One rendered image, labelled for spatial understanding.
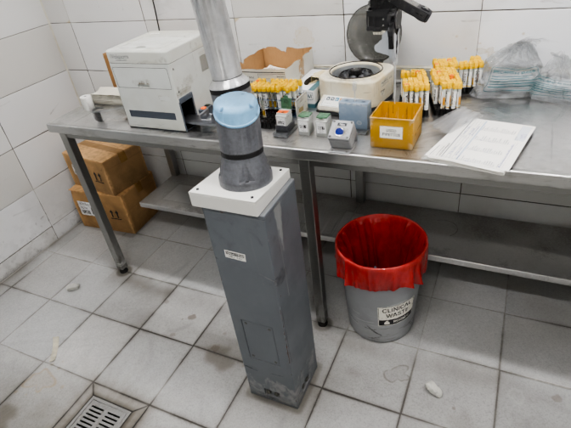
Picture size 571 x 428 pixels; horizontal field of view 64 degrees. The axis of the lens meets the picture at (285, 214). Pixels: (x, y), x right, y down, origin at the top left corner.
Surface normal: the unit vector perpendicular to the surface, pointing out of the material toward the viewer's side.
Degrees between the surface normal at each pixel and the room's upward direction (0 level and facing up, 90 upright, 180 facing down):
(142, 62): 89
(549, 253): 0
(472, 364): 0
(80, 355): 0
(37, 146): 90
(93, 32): 90
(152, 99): 90
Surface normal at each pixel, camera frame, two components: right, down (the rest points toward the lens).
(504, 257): -0.12, -0.82
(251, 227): -0.41, 0.56
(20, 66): 0.90, 0.14
